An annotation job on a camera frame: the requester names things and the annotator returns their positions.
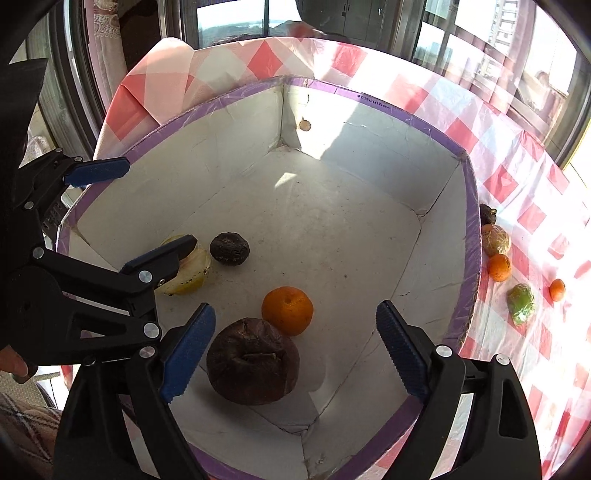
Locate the halved pale pear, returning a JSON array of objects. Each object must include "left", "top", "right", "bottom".
[{"left": 156, "top": 243, "right": 211, "bottom": 296}]

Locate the dark round mangosteen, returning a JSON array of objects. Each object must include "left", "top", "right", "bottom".
[{"left": 209, "top": 232, "right": 250, "bottom": 266}]

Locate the large dark red apple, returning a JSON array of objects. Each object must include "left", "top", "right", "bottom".
[{"left": 206, "top": 317, "right": 300, "bottom": 406}]

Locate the green fruit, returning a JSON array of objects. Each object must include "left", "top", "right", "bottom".
[{"left": 506, "top": 283, "right": 536, "bottom": 325}]

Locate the small orange tangerine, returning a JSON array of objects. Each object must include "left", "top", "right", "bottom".
[{"left": 549, "top": 279, "right": 566, "bottom": 302}]

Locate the orange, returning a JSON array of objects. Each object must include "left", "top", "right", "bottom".
[{"left": 262, "top": 286, "right": 315, "bottom": 336}]

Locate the person left hand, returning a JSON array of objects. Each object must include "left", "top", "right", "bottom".
[{"left": 0, "top": 346, "right": 28, "bottom": 377}]

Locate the red white checkered tablecloth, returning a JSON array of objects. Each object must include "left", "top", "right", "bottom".
[{"left": 95, "top": 38, "right": 590, "bottom": 479}]

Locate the yellow wrapped fruit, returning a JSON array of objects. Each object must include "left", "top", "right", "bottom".
[{"left": 482, "top": 224, "right": 511, "bottom": 257}]

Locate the purple cardboard box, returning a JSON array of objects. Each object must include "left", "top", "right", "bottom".
[{"left": 57, "top": 77, "right": 481, "bottom": 479}]

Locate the small dark brown fruit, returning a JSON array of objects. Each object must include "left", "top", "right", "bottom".
[{"left": 479, "top": 203, "right": 497, "bottom": 226}]

